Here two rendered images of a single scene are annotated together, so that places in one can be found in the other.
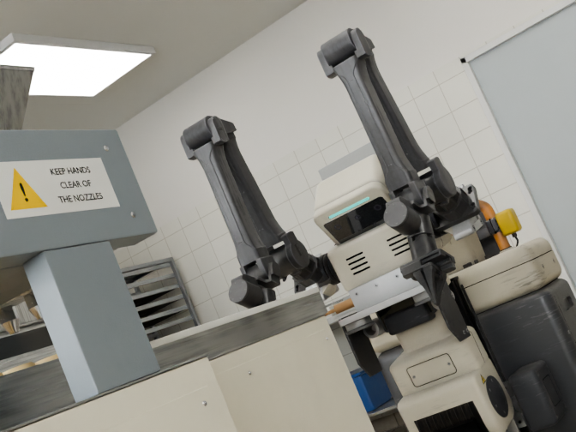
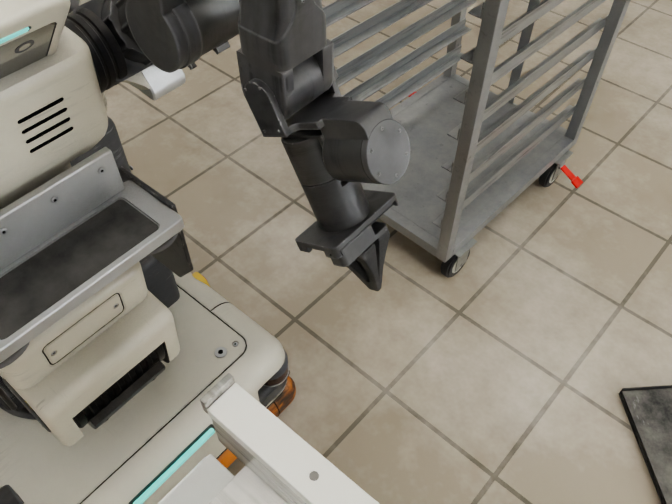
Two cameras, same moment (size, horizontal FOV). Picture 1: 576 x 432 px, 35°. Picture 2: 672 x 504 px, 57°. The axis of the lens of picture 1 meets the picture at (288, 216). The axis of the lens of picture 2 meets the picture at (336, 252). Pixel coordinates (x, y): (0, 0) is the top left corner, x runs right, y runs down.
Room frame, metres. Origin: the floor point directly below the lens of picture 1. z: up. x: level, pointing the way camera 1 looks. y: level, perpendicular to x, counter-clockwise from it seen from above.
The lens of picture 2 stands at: (1.86, 0.21, 1.33)
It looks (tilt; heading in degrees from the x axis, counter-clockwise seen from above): 50 degrees down; 282
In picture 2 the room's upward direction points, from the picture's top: straight up
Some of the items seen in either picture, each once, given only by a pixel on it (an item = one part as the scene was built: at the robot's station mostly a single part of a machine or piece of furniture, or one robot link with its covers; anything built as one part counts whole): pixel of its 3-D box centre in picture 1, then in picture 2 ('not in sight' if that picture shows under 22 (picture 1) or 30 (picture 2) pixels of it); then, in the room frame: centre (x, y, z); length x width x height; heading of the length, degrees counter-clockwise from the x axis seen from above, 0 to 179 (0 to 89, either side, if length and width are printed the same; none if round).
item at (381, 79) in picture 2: not in sight; (400, 67); (1.99, -1.31, 0.33); 0.64 x 0.03 x 0.03; 58
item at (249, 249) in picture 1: (231, 204); not in sight; (2.21, 0.12, 1.18); 0.11 x 0.06 x 0.43; 61
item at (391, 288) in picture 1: (400, 315); (63, 273); (2.26, -0.16, 0.77); 0.28 x 0.16 x 0.22; 61
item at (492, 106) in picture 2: not in sight; (538, 67); (1.66, -1.10, 0.51); 0.64 x 0.03 x 0.03; 58
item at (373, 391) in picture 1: (358, 391); not in sight; (6.23, 0.03, 0.36); 0.46 x 0.38 x 0.26; 151
